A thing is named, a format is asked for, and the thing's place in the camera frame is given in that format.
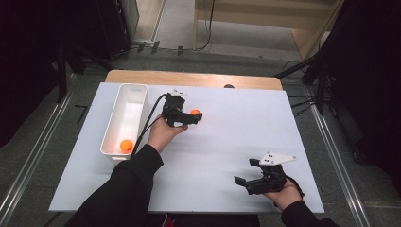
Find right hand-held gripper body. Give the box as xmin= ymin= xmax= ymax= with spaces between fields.
xmin=245 ymin=152 xmax=298 ymax=196

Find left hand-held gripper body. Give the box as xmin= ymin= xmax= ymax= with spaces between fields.
xmin=161 ymin=89 xmax=190 ymax=128

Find white plastic bin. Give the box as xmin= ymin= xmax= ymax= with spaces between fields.
xmin=99 ymin=82 xmax=149 ymax=161

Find person's right hand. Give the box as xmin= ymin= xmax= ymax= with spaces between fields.
xmin=263 ymin=179 xmax=304 ymax=212

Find person's left hand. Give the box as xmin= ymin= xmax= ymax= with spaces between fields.
xmin=147 ymin=114 xmax=189 ymax=154

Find red patterned item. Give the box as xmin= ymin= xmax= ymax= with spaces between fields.
xmin=161 ymin=213 xmax=176 ymax=227

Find black cabinet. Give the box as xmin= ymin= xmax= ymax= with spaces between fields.
xmin=94 ymin=0 xmax=140 ymax=61

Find black metal stand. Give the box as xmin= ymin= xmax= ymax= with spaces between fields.
xmin=56 ymin=39 xmax=86 ymax=104
xmin=273 ymin=37 xmax=335 ymax=116

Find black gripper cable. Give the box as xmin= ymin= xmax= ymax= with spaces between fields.
xmin=130 ymin=93 xmax=169 ymax=158

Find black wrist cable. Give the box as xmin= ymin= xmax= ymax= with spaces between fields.
xmin=285 ymin=175 xmax=305 ymax=200

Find aluminium floor rail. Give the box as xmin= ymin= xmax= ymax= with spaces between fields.
xmin=310 ymin=103 xmax=372 ymax=227
xmin=0 ymin=72 xmax=78 ymax=227

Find black floor cables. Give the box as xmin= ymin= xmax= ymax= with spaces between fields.
xmin=287 ymin=93 xmax=317 ymax=118

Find hanging black cable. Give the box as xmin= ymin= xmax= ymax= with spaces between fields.
xmin=192 ymin=0 xmax=216 ymax=52

